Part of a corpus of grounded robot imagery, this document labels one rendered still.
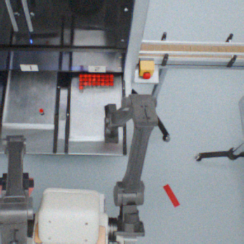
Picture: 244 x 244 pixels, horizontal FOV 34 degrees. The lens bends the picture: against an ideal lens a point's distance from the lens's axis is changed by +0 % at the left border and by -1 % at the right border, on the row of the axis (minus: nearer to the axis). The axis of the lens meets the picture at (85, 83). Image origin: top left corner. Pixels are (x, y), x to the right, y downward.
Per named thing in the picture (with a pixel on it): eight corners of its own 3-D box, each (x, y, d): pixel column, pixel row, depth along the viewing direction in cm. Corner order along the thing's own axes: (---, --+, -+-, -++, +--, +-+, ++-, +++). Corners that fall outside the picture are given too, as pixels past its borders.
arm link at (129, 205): (122, 217, 144) (136, 216, 145) (123, 192, 142) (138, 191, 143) (116, 205, 153) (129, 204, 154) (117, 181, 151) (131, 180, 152)
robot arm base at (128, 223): (112, 235, 144) (145, 236, 144) (113, 215, 143) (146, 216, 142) (112, 223, 153) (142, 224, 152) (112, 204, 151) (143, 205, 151)
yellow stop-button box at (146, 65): (138, 64, 205) (140, 57, 198) (152, 64, 205) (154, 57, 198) (138, 77, 201) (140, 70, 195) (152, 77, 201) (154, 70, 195)
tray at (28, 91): (10, 67, 214) (9, 63, 211) (58, 67, 214) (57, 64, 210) (2, 125, 199) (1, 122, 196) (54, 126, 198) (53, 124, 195)
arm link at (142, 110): (133, 114, 123) (164, 114, 124) (124, 90, 134) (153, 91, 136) (115, 211, 146) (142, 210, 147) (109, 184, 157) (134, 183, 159)
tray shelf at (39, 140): (2, 68, 216) (1, 67, 214) (129, 70, 214) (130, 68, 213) (-10, 152, 195) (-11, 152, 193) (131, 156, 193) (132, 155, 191)
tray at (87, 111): (72, 77, 211) (71, 74, 208) (121, 77, 210) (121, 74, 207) (70, 138, 196) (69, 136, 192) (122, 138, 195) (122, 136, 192)
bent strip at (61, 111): (60, 112, 202) (59, 108, 196) (65, 112, 202) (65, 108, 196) (58, 138, 195) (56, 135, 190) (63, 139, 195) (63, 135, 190)
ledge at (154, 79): (133, 61, 217) (133, 59, 215) (157, 61, 217) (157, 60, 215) (134, 84, 211) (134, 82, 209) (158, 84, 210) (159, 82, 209)
